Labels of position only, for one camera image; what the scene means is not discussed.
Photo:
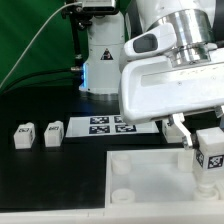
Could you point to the white sheet with markers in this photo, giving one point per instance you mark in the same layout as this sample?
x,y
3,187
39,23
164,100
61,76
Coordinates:
x,y
105,125

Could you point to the white square table top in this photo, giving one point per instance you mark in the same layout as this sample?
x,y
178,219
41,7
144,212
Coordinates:
x,y
160,177

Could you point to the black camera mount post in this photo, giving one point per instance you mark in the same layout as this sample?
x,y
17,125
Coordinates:
x,y
78,20

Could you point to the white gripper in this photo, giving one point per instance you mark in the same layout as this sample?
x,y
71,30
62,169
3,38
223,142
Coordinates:
x,y
151,88

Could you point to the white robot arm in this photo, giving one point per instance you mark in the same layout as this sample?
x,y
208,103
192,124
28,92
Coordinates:
x,y
197,23

